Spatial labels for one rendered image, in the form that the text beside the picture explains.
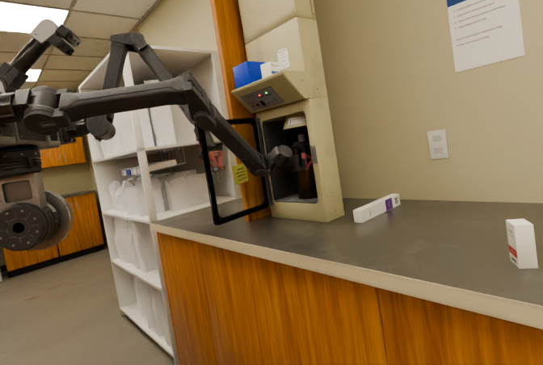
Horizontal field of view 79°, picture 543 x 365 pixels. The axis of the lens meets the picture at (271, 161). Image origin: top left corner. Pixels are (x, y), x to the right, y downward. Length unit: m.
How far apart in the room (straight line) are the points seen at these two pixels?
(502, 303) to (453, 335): 0.15
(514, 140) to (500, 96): 0.16
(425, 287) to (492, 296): 0.12
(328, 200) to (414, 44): 0.72
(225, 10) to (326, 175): 0.85
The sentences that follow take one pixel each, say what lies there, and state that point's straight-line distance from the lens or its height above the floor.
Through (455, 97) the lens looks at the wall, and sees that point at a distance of 1.45.
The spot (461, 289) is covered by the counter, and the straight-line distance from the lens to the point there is 0.75.
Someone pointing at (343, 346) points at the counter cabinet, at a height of 0.68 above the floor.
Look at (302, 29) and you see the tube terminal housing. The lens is 1.32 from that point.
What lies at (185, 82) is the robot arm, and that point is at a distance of 0.92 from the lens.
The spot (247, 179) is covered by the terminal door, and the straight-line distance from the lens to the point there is 1.38.
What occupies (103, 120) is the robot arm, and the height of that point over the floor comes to 1.45.
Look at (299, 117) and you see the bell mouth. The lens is 1.34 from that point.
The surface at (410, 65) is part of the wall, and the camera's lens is 1.52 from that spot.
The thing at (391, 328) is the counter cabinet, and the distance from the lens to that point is 0.92.
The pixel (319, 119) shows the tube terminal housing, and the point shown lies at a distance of 1.27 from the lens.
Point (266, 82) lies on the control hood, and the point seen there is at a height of 1.49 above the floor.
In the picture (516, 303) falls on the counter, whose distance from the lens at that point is 0.73.
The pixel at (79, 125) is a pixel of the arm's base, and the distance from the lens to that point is 1.46.
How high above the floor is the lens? 1.26
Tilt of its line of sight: 3 degrees down
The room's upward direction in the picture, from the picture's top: 9 degrees counter-clockwise
